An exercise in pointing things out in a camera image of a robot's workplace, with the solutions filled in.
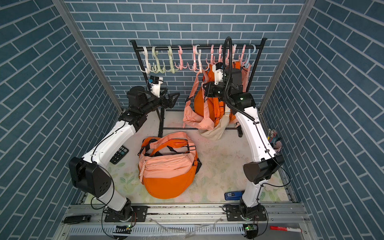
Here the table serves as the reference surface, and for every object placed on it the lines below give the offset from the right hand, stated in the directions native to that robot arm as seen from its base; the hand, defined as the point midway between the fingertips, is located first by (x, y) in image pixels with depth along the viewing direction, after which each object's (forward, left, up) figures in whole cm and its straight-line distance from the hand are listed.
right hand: (205, 85), depth 71 cm
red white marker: (-49, -42, -44) cm, 78 cm away
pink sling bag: (+6, +10, -32) cm, 34 cm away
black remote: (-53, +56, -40) cm, 87 cm away
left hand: (-1, +14, -3) cm, 14 cm away
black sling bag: (-21, +1, -42) cm, 47 cm away
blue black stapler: (-37, -18, -42) cm, 58 cm away
